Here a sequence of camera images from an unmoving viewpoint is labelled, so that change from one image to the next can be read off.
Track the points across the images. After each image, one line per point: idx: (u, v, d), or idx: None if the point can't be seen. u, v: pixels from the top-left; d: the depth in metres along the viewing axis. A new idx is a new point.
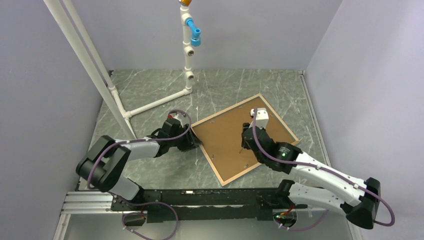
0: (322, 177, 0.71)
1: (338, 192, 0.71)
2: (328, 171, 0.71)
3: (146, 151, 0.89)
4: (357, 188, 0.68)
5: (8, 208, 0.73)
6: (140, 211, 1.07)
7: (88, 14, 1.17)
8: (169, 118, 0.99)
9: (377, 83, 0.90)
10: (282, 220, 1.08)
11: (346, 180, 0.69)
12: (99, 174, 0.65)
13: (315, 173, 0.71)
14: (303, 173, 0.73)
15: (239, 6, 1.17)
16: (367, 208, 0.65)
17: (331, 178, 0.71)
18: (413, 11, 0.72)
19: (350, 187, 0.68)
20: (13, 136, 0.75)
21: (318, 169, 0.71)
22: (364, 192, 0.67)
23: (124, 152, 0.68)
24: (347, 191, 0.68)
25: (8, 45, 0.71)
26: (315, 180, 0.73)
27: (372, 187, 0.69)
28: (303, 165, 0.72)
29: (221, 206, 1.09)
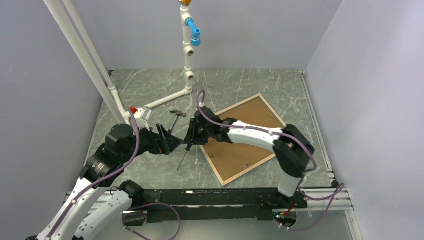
0: (247, 134, 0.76)
1: (263, 145, 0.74)
2: (252, 128, 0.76)
3: (91, 204, 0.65)
4: (272, 134, 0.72)
5: (8, 208, 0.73)
6: (140, 211, 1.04)
7: (87, 14, 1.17)
8: (113, 129, 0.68)
9: (377, 83, 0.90)
10: (283, 220, 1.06)
11: (264, 130, 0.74)
12: None
13: (242, 132, 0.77)
14: (236, 136, 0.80)
15: (239, 6, 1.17)
16: (278, 147, 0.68)
17: (254, 133, 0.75)
18: (413, 10, 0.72)
19: (267, 135, 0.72)
20: (14, 135, 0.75)
21: (245, 128, 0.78)
22: (278, 135, 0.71)
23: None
24: (265, 139, 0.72)
25: (8, 45, 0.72)
26: (250, 141, 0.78)
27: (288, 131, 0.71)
28: (233, 128, 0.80)
29: (221, 206, 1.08)
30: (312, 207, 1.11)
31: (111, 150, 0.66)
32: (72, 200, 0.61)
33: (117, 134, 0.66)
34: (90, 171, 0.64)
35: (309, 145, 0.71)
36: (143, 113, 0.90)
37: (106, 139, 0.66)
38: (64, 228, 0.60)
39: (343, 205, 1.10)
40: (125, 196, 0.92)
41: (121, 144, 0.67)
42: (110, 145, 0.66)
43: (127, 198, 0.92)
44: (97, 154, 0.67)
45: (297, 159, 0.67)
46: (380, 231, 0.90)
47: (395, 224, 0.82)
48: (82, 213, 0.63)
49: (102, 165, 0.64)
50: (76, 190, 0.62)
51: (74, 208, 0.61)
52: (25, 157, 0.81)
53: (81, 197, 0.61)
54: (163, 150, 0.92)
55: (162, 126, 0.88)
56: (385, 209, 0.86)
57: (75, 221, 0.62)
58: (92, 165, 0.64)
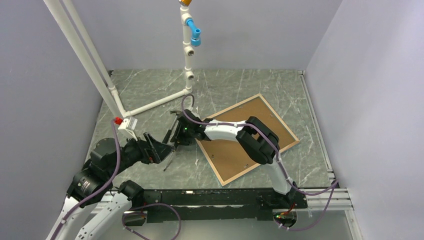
0: (219, 130, 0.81)
1: (233, 137, 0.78)
2: (222, 123, 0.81)
3: (82, 220, 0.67)
4: (237, 126, 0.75)
5: (8, 208, 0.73)
6: (140, 211, 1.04)
7: (88, 14, 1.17)
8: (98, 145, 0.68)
9: (377, 83, 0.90)
10: (283, 220, 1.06)
11: (230, 124, 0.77)
12: None
13: (215, 128, 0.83)
14: (212, 133, 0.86)
15: (239, 6, 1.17)
16: (241, 138, 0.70)
17: (224, 127, 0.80)
18: (413, 10, 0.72)
19: (233, 128, 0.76)
20: (13, 135, 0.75)
21: (218, 124, 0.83)
22: (242, 126, 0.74)
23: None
24: (232, 132, 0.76)
25: (8, 45, 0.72)
26: (223, 135, 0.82)
27: (250, 121, 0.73)
28: (208, 125, 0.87)
29: (221, 206, 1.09)
30: (312, 207, 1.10)
31: (98, 166, 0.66)
32: (62, 219, 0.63)
33: (103, 150, 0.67)
34: (77, 189, 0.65)
35: (271, 132, 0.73)
36: (128, 122, 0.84)
37: (92, 155, 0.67)
38: None
39: (343, 205, 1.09)
40: (125, 198, 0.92)
41: (107, 159, 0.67)
42: (96, 161, 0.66)
43: (126, 200, 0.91)
44: (84, 170, 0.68)
45: (257, 146, 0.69)
46: (380, 231, 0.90)
47: (395, 224, 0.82)
48: (72, 230, 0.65)
49: (88, 182, 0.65)
50: (65, 208, 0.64)
51: (65, 227, 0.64)
52: (26, 157, 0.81)
53: (71, 216, 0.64)
54: (154, 159, 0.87)
55: (150, 135, 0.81)
56: (385, 209, 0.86)
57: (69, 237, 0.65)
58: (78, 182, 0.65)
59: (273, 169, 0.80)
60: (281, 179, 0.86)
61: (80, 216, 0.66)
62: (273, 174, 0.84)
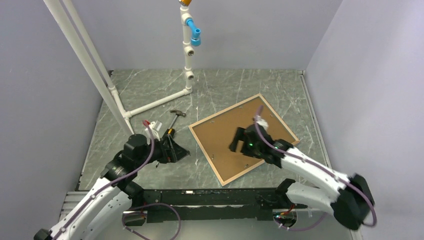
0: (306, 170, 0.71)
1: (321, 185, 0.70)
2: (313, 164, 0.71)
3: (104, 202, 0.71)
4: (338, 181, 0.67)
5: (8, 208, 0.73)
6: (140, 211, 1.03)
7: (88, 14, 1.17)
8: (132, 138, 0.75)
9: (377, 83, 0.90)
10: (283, 220, 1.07)
11: (328, 173, 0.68)
12: None
13: (301, 166, 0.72)
14: (291, 165, 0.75)
15: (238, 6, 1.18)
16: (346, 200, 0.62)
17: (314, 170, 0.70)
18: (413, 10, 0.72)
19: (331, 180, 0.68)
20: (13, 134, 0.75)
21: (304, 161, 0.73)
22: (344, 185, 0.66)
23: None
24: (328, 184, 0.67)
25: (8, 45, 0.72)
26: (304, 174, 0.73)
27: (355, 182, 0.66)
28: (290, 156, 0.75)
29: (221, 206, 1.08)
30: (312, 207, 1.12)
31: (128, 156, 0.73)
32: (92, 195, 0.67)
33: (134, 142, 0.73)
34: (110, 173, 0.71)
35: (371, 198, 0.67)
36: (155, 124, 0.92)
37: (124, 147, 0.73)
38: (79, 220, 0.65)
39: None
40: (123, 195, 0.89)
41: (137, 151, 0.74)
42: (127, 152, 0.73)
43: (126, 198, 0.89)
44: (115, 159, 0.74)
45: (359, 215, 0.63)
46: (380, 231, 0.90)
47: (395, 224, 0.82)
48: (95, 209, 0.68)
49: (120, 170, 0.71)
50: (95, 187, 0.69)
51: (92, 202, 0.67)
52: (25, 157, 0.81)
53: (100, 194, 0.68)
54: (171, 159, 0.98)
55: (170, 137, 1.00)
56: (385, 209, 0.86)
57: (88, 217, 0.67)
58: (111, 168, 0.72)
59: (322, 205, 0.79)
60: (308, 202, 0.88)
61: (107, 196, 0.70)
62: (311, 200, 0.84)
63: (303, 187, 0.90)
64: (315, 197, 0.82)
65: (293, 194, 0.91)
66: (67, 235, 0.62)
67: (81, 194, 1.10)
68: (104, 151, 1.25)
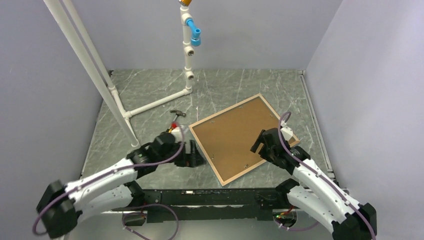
0: (318, 185, 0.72)
1: (329, 204, 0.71)
2: (326, 182, 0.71)
3: (116, 183, 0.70)
4: (347, 205, 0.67)
5: (9, 208, 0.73)
6: (140, 211, 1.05)
7: (88, 14, 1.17)
8: (166, 134, 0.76)
9: (378, 84, 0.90)
10: (283, 220, 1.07)
11: (340, 195, 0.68)
12: (48, 220, 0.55)
13: (313, 180, 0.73)
14: (304, 176, 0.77)
15: (238, 6, 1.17)
16: (350, 226, 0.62)
17: (325, 187, 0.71)
18: (413, 11, 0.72)
19: (341, 202, 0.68)
20: (14, 135, 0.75)
21: (318, 176, 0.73)
22: (353, 211, 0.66)
23: (67, 209, 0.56)
24: (336, 204, 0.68)
25: (8, 46, 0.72)
26: (313, 189, 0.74)
27: (365, 210, 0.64)
28: (304, 168, 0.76)
29: (221, 206, 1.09)
30: None
31: (155, 150, 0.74)
32: (114, 169, 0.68)
33: (166, 138, 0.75)
34: (134, 158, 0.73)
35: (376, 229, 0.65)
36: None
37: (155, 140, 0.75)
38: (95, 187, 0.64)
39: None
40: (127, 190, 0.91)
41: (165, 148, 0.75)
42: (156, 145, 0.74)
43: (128, 195, 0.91)
44: (143, 148, 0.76)
45: None
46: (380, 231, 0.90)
47: (395, 224, 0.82)
48: (111, 184, 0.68)
49: (143, 159, 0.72)
50: (118, 164, 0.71)
51: (111, 176, 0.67)
52: (26, 157, 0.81)
53: (120, 172, 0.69)
54: (189, 164, 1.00)
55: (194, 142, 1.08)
56: (385, 209, 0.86)
57: (99, 190, 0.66)
58: (137, 154, 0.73)
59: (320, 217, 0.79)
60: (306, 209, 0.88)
61: (124, 177, 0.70)
62: (310, 209, 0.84)
63: (307, 195, 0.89)
64: (316, 208, 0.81)
65: (294, 197, 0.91)
66: (80, 196, 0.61)
67: None
68: (104, 151, 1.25)
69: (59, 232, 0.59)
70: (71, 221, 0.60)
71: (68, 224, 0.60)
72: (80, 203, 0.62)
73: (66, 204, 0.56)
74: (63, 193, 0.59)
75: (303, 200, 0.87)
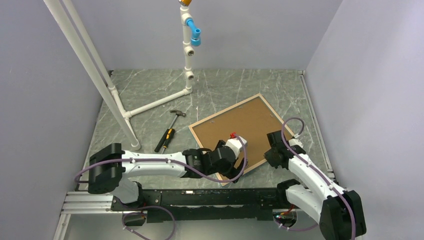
0: (307, 172, 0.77)
1: (317, 192, 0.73)
2: (315, 170, 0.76)
3: (161, 171, 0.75)
4: (332, 190, 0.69)
5: (9, 208, 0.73)
6: (140, 211, 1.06)
7: (88, 14, 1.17)
8: (227, 150, 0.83)
9: (377, 84, 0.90)
10: (282, 220, 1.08)
11: (326, 181, 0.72)
12: (95, 176, 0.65)
13: (303, 168, 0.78)
14: (296, 167, 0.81)
15: (238, 6, 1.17)
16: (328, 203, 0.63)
17: (313, 175, 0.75)
18: (413, 10, 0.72)
19: (326, 187, 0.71)
20: (13, 134, 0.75)
21: (308, 166, 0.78)
22: (336, 195, 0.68)
23: (113, 176, 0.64)
24: (321, 189, 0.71)
25: (8, 45, 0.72)
26: (304, 179, 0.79)
27: (348, 195, 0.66)
28: (298, 159, 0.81)
29: (221, 205, 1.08)
30: None
31: (211, 161, 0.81)
32: (168, 159, 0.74)
33: (226, 155, 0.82)
34: (190, 158, 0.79)
35: (363, 223, 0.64)
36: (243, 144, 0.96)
37: (216, 151, 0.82)
38: (143, 165, 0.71)
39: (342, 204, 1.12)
40: (137, 192, 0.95)
41: (220, 162, 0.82)
42: (215, 157, 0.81)
43: (133, 196, 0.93)
44: (200, 151, 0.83)
45: (338, 228, 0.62)
46: (379, 231, 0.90)
47: (395, 224, 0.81)
48: (159, 170, 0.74)
49: (197, 163, 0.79)
50: (173, 156, 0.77)
51: (164, 163, 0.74)
52: (25, 156, 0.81)
53: (172, 164, 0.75)
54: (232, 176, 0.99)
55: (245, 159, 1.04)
56: (385, 209, 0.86)
57: (142, 171, 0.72)
58: (194, 155, 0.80)
59: (314, 212, 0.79)
60: (304, 207, 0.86)
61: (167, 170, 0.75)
62: (306, 205, 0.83)
63: (305, 191, 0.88)
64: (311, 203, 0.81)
65: (293, 193, 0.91)
66: (130, 168, 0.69)
67: (80, 194, 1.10)
68: None
69: (98, 189, 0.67)
70: (111, 186, 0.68)
71: (108, 186, 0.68)
72: (127, 174, 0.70)
73: (113, 170, 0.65)
74: (118, 159, 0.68)
75: (301, 196, 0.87)
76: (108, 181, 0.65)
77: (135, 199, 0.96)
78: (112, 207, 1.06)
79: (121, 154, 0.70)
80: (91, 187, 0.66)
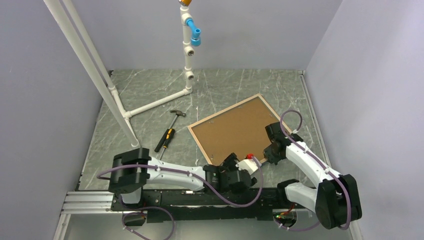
0: (303, 158, 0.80)
1: (313, 176, 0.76)
2: (311, 155, 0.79)
3: (179, 180, 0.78)
4: (327, 173, 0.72)
5: (8, 207, 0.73)
6: (140, 211, 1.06)
7: (88, 14, 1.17)
8: (245, 174, 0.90)
9: (377, 83, 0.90)
10: (283, 220, 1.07)
11: (322, 165, 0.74)
12: (118, 177, 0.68)
13: (300, 154, 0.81)
14: (293, 153, 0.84)
15: (238, 7, 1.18)
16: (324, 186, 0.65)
17: (309, 160, 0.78)
18: (413, 10, 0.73)
19: (322, 171, 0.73)
20: (13, 134, 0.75)
21: (305, 152, 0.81)
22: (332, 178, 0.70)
23: (138, 182, 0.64)
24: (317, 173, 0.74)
25: (8, 45, 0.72)
26: (300, 164, 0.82)
27: (344, 179, 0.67)
28: (295, 147, 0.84)
29: (221, 206, 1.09)
30: None
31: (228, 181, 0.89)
32: (190, 173, 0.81)
33: (243, 178, 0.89)
34: (208, 175, 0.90)
35: (358, 206, 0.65)
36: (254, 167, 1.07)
37: (234, 173, 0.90)
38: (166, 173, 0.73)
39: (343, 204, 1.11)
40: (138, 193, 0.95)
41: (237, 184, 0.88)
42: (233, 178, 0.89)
43: (133, 197, 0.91)
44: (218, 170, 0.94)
45: (333, 210, 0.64)
46: (379, 231, 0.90)
47: (395, 224, 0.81)
48: (179, 181, 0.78)
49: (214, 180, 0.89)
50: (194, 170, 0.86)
51: (185, 176, 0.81)
52: (25, 156, 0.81)
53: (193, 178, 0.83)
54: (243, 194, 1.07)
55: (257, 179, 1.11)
56: (385, 208, 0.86)
57: (163, 179, 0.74)
58: (212, 172, 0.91)
59: (310, 201, 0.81)
60: (300, 199, 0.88)
61: (181, 181, 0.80)
62: (307, 200, 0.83)
63: (302, 186, 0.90)
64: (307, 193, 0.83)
65: (290, 189, 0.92)
66: (154, 176, 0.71)
67: (80, 194, 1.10)
68: (104, 151, 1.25)
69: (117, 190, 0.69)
70: (131, 189, 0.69)
71: (129, 190, 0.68)
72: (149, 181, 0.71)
73: (136, 176, 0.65)
74: (144, 165, 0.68)
75: (298, 190, 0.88)
76: (131, 185, 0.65)
77: (137, 202, 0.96)
78: (112, 207, 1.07)
79: (147, 160, 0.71)
80: (112, 185, 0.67)
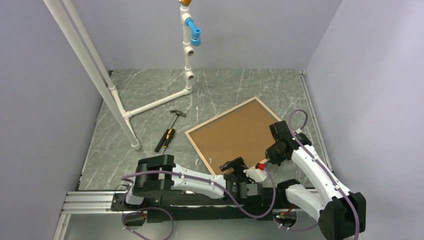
0: (312, 168, 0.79)
1: (320, 189, 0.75)
2: (321, 167, 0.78)
3: (198, 188, 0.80)
4: (337, 190, 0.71)
5: (8, 207, 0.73)
6: (140, 211, 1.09)
7: (88, 14, 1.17)
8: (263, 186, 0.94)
9: (377, 84, 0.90)
10: (283, 220, 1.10)
11: (332, 180, 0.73)
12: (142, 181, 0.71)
13: (309, 162, 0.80)
14: (300, 159, 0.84)
15: (238, 6, 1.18)
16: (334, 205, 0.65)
17: (319, 172, 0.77)
18: (412, 10, 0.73)
19: (331, 187, 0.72)
20: (12, 133, 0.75)
21: (314, 160, 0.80)
22: (341, 196, 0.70)
23: (162, 188, 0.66)
24: (326, 188, 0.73)
25: (8, 45, 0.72)
26: (307, 172, 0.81)
27: (354, 198, 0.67)
28: (304, 152, 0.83)
29: (221, 206, 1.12)
30: None
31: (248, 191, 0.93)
32: (212, 182, 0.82)
33: None
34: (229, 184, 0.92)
35: (363, 224, 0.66)
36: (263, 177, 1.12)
37: None
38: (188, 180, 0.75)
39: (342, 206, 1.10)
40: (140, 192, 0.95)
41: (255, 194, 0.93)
42: None
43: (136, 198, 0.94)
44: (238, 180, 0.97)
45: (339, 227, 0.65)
46: (379, 231, 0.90)
47: (395, 224, 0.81)
48: (201, 189, 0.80)
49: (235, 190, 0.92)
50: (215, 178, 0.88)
51: (207, 184, 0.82)
52: (25, 156, 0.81)
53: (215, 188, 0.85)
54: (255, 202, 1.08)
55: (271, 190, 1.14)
56: (385, 208, 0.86)
57: (185, 186, 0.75)
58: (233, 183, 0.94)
59: (313, 210, 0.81)
60: (301, 205, 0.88)
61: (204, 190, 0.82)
62: (308, 206, 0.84)
63: (304, 191, 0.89)
64: (310, 201, 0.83)
65: (292, 193, 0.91)
66: (178, 183, 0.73)
67: (80, 194, 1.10)
68: (104, 151, 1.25)
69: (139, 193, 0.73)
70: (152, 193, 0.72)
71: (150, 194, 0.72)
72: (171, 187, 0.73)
73: (161, 183, 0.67)
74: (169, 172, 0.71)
75: (300, 195, 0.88)
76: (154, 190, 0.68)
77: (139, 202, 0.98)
78: (112, 207, 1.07)
79: (172, 167, 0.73)
80: (136, 188, 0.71)
